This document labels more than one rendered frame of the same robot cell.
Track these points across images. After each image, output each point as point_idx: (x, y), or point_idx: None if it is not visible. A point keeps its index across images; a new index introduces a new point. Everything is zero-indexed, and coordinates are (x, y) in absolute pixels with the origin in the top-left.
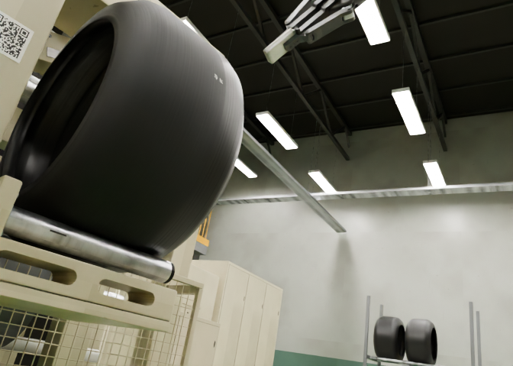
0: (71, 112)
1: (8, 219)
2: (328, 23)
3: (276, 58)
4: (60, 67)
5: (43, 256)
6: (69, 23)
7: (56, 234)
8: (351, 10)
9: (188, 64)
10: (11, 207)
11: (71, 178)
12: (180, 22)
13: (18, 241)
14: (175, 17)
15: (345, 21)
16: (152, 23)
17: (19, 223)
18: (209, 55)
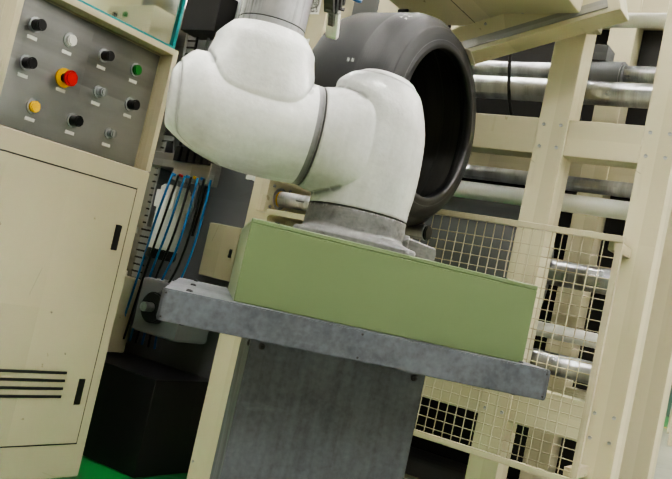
0: (425, 104)
1: (277, 199)
2: None
3: (334, 34)
4: None
5: (286, 215)
6: (441, 18)
7: (299, 202)
8: None
9: (322, 66)
10: (266, 192)
11: None
12: (340, 28)
13: None
14: (341, 25)
15: None
16: (313, 48)
17: (282, 200)
18: (352, 42)
